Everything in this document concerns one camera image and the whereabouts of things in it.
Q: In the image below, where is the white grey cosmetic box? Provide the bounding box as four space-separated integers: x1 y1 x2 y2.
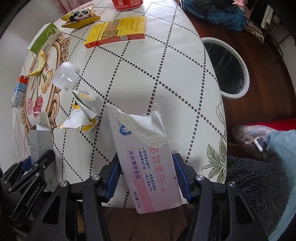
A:
29 112 52 166

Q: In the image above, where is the small blue milk carton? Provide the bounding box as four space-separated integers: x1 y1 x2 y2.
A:
11 75 29 108

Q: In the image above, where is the white pink toothpaste box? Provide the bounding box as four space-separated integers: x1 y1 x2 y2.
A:
107 104 182 214

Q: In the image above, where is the yellow white carton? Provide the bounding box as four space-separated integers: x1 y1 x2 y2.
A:
59 90 99 132

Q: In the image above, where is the clear plastic cup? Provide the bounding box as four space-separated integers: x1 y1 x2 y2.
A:
52 62 80 90

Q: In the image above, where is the yellow fruit peel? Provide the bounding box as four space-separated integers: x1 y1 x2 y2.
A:
29 50 46 76

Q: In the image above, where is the green white small box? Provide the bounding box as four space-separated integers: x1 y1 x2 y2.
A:
27 23 61 54

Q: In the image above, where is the yellow panda snack bag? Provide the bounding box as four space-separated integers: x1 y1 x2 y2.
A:
61 4 101 29

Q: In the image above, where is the yellow cigarette carton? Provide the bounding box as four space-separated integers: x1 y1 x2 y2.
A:
84 16 145 49

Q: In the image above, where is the red cola can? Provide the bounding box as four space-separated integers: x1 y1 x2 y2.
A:
112 0 143 11

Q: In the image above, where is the white round trash bin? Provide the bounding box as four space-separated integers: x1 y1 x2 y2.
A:
202 37 250 100

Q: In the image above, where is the dark fuzzy blanket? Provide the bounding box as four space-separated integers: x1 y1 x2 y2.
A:
226 156 283 237

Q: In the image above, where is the plaid pastel pillow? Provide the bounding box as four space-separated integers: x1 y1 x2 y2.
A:
232 125 275 161

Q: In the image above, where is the light blue blanket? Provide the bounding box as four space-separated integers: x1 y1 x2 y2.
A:
263 130 295 240

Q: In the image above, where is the red bed sheet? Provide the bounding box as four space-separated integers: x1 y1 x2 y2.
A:
248 118 296 131

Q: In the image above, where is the checked floral tablecloth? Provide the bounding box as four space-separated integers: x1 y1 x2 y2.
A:
13 1 227 183

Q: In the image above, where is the blue jacket pile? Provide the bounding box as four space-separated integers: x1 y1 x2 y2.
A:
181 0 247 31

